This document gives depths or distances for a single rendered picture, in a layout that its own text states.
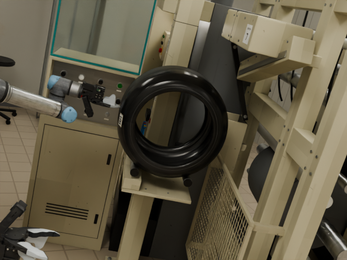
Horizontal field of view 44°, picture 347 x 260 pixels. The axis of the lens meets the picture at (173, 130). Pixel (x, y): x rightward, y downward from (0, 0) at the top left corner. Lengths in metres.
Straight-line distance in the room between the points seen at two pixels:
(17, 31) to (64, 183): 3.03
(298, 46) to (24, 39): 4.31
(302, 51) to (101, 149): 1.52
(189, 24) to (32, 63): 3.59
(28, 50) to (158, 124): 3.43
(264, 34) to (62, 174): 1.66
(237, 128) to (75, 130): 1.02
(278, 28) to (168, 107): 0.89
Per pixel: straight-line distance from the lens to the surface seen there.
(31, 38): 5.68
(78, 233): 3.11
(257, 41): 1.84
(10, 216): 1.25
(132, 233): 2.80
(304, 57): 1.80
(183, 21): 2.40
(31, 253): 1.21
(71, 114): 2.06
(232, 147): 2.53
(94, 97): 2.17
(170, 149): 2.43
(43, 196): 3.01
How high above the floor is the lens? 1.77
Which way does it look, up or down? 16 degrees down
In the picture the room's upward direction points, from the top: 14 degrees clockwise
